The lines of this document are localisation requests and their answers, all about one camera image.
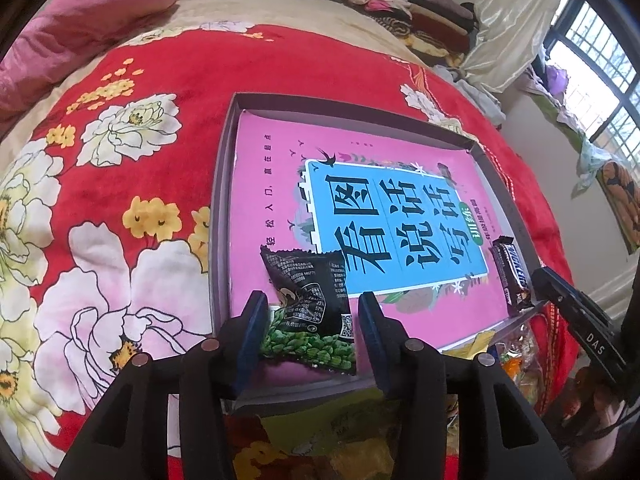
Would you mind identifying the pink pillow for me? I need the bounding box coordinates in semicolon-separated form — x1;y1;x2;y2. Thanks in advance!
0;0;193;121

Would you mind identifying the grey cardboard box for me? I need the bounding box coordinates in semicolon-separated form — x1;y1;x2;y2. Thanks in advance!
209;92;548;411

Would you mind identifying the dark chocolate bar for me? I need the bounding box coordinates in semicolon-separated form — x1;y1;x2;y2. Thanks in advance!
490;236;536;317

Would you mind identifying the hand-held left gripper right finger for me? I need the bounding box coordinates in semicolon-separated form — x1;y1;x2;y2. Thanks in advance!
357;291;576;480

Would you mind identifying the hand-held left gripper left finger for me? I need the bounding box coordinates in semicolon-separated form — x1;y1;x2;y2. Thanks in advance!
52;290;271;480

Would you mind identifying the dark brown folded blanket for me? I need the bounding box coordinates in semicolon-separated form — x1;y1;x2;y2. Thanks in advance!
409;0;480;53

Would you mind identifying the pink book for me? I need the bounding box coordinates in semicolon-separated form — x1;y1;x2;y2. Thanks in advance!
227;109;521;361

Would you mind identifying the pink folded cloth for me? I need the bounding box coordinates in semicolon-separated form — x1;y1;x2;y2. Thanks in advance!
364;0;412;17

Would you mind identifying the red floral blanket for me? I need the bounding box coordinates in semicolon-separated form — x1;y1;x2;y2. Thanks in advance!
0;0;576;480

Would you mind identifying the orange patterned cloth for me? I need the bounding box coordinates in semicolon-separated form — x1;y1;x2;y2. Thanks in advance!
600;160;640;255

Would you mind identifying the clear cake packet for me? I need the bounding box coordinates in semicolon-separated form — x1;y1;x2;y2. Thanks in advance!
492;324;543;408

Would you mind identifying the barred window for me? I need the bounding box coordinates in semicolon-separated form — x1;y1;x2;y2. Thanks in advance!
544;0;640;161

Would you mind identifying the pale green cloth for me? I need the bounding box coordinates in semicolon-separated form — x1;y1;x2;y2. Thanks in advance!
572;135;615;197

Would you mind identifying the cream satin curtain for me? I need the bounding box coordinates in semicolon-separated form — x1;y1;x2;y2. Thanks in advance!
459;0;572;95

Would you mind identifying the person's right hand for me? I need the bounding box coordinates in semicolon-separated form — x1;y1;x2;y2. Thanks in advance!
574;367;640;458

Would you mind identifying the purple cloth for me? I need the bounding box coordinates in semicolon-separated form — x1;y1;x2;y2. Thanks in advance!
547;64;572;95

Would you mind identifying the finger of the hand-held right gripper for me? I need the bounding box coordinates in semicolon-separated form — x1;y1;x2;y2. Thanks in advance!
531;266;628;401

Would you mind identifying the black green pea packet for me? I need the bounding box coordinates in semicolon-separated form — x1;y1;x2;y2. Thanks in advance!
259;244;358;376

